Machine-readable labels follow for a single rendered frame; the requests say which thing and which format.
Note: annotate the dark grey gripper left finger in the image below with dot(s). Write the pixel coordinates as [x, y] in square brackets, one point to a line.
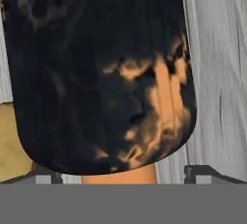
[43, 179]

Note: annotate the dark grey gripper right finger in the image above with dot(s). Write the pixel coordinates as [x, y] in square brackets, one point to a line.
[203, 179]

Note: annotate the yellow sponge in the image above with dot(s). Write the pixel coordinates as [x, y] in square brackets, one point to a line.
[11, 141]

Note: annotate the black and orange soap dispenser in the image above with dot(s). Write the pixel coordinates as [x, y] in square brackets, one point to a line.
[80, 73]

